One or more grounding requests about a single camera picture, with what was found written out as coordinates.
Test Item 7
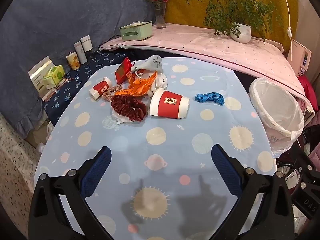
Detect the pink scrunchie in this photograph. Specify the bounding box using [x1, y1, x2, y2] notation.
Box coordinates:
[102, 85, 123, 102]

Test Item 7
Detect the glass vase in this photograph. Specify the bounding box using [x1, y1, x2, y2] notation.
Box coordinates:
[155, 2, 167, 29]

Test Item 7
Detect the white cable with switch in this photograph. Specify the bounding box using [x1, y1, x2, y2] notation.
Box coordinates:
[280, 0, 294, 55]

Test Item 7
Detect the tall white bottle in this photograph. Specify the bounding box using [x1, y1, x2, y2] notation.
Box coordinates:
[74, 41, 88, 65]

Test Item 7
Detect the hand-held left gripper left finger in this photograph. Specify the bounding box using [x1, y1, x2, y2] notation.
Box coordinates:
[29, 146, 112, 240]

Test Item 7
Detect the white appliance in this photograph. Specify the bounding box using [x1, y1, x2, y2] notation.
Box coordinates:
[287, 39, 313, 77]

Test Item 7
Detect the blue wrapper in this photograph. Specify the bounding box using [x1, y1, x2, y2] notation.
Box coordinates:
[194, 92, 225, 106]

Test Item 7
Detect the green leafy plant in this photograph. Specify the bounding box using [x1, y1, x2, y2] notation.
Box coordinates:
[185, 0, 283, 43]

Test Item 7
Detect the white tissue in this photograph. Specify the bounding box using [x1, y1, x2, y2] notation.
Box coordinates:
[110, 110, 135, 125]

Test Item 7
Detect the pink blanket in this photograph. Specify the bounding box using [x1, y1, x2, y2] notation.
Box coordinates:
[99, 22, 314, 115]

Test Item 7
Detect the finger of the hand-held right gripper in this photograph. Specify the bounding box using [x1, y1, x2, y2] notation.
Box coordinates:
[289, 145, 318, 220]

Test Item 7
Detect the pink garment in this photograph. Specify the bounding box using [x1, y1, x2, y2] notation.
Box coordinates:
[307, 140, 320, 170]

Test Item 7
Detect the orange plastic wrapper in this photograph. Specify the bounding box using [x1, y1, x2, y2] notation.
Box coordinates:
[114, 70, 158, 97]

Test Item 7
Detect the green tissue box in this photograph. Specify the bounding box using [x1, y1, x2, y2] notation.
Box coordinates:
[119, 21, 153, 41]

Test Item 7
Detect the white cardboard box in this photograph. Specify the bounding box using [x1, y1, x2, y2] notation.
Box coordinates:
[28, 56, 54, 98]

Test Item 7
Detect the white plastic bag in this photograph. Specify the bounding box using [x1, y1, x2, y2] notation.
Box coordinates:
[37, 122, 54, 153]

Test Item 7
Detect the grey drawstring pouch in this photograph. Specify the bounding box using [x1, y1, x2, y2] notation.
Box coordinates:
[130, 54, 165, 75]

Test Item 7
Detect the thin wooden stick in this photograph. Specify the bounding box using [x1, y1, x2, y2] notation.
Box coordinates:
[46, 78, 73, 99]

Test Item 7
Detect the navy printed cloth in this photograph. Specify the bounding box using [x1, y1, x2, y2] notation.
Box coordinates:
[44, 50, 137, 128]

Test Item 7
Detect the light blue printed tablecloth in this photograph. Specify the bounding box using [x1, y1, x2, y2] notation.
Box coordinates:
[34, 57, 278, 240]

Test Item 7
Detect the small red paper cup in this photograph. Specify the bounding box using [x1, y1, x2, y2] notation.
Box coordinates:
[89, 76, 112, 101]

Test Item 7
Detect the yellow cloth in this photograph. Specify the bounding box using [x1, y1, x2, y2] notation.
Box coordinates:
[164, 0, 299, 53]

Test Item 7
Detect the dark red scrunchie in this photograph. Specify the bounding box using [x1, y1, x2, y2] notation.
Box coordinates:
[111, 95, 148, 121]

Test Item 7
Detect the red cloth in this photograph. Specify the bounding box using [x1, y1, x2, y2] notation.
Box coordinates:
[297, 75, 319, 113]

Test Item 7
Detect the trash bin with white bag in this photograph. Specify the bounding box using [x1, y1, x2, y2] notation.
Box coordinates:
[249, 77, 305, 159]

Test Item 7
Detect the red cardboard box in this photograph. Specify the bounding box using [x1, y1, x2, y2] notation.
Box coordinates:
[114, 57, 133, 84]

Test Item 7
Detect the grey-blue blanket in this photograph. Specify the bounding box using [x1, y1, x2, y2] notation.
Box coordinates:
[0, 0, 167, 139]

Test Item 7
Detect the large red paper cup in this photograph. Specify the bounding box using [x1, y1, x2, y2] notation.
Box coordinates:
[149, 88, 190, 119]

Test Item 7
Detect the white plant pot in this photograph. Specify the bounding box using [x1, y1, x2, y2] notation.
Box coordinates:
[229, 22, 252, 44]

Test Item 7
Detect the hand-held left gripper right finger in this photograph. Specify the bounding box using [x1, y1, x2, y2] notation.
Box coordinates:
[211, 144, 295, 240]

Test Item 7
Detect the white jar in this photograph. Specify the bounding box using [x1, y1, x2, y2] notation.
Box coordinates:
[80, 35, 93, 53]

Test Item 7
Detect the green tissue packet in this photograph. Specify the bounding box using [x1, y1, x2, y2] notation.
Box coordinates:
[42, 65, 65, 88]

